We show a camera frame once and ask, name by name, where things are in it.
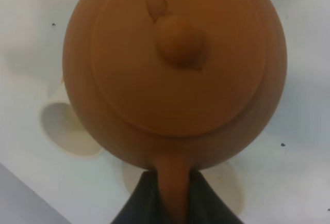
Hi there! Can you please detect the cream round teapot coaster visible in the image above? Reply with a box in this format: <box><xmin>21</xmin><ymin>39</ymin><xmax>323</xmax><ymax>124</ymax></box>
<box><xmin>122</xmin><ymin>163</ymin><xmax>245</xmax><ymax>215</ymax></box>

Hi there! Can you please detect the white teacup near teapot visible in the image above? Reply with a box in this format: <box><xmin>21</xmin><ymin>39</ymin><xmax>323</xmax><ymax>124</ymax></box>
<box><xmin>40</xmin><ymin>81</ymin><xmax>105</xmax><ymax>159</ymax></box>

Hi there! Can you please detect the brown clay teapot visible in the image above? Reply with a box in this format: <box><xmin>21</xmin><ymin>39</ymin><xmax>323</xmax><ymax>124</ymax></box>
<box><xmin>62</xmin><ymin>0</ymin><xmax>287</xmax><ymax>223</ymax></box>

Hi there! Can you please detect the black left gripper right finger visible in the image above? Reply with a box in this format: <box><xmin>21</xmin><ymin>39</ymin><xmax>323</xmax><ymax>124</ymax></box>
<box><xmin>188</xmin><ymin>170</ymin><xmax>243</xmax><ymax>224</ymax></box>

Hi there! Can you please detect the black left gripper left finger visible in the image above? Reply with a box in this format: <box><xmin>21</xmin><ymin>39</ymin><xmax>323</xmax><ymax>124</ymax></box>
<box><xmin>111</xmin><ymin>171</ymin><xmax>167</xmax><ymax>224</ymax></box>

